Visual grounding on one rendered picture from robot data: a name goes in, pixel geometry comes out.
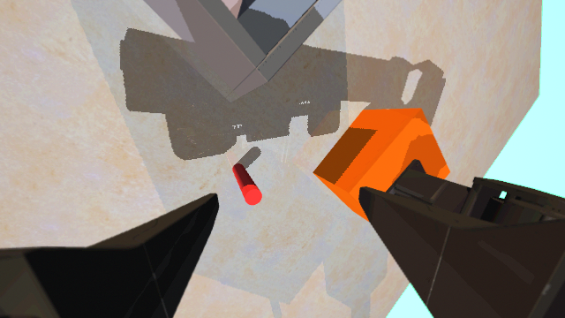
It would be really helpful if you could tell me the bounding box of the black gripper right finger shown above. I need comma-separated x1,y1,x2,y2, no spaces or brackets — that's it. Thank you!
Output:
358,186,565,318

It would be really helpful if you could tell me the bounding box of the red peg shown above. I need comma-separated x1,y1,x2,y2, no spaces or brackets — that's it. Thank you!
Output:
232,163,262,205

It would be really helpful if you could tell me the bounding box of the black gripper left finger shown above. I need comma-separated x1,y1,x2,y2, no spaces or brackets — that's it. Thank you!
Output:
0,193,219,318

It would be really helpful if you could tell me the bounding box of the white square plate with hole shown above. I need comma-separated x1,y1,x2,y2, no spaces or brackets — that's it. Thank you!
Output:
222,0,256,19

